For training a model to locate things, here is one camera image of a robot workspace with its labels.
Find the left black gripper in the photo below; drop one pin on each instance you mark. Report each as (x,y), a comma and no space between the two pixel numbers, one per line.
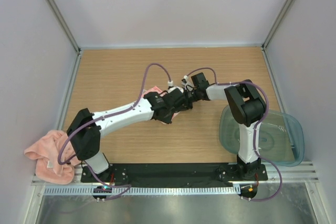
(167,119)

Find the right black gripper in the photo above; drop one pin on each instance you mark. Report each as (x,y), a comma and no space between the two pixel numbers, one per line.
(188,105)

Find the plain pink towel pile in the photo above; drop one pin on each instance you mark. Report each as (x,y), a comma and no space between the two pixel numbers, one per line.
(45,151)

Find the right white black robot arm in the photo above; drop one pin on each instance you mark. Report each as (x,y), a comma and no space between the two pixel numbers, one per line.
(248,104)

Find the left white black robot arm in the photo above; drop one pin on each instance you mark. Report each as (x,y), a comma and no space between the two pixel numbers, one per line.
(87,129)

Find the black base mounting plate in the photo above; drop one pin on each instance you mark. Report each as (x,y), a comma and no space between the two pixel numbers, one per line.
(128,173)

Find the clear teal plastic bin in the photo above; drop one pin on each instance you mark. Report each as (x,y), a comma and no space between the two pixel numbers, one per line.
(281,138)

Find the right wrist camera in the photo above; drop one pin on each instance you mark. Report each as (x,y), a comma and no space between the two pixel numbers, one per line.
(197,81)

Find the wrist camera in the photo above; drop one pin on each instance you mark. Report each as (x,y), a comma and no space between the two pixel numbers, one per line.
(197,81)
(172,87)

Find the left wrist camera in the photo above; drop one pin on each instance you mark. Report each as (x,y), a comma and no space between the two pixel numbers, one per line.
(172,87)

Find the slotted metal cable rail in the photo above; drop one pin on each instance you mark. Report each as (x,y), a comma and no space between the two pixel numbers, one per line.
(94,190)

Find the right aluminium frame post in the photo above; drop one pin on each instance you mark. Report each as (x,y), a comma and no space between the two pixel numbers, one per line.
(279,19)

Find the aluminium frame post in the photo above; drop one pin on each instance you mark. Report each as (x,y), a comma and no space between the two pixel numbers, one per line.
(60,19)
(279,19)

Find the left aluminium frame post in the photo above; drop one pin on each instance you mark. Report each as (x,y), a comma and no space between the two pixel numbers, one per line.
(60,19)

